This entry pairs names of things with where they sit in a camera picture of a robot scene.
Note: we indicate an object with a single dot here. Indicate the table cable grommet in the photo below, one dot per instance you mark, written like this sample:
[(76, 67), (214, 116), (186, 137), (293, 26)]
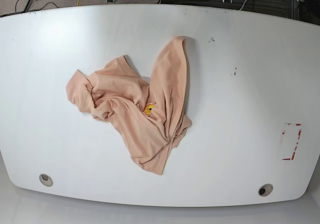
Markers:
[(265, 190), (46, 180)]

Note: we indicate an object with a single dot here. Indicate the left table cable grommet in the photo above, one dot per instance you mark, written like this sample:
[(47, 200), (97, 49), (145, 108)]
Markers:
[(46, 180)]

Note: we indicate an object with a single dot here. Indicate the right table cable grommet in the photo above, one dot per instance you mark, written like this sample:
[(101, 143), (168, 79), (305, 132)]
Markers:
[(265, 190)]

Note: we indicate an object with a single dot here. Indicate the red tape rectangle marking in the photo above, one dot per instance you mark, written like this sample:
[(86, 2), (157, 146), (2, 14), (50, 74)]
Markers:
[(289, 141)]

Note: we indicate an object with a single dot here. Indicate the peach t-shirt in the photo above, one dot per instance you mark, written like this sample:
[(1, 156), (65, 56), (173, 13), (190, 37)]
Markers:
[(149, 115)]

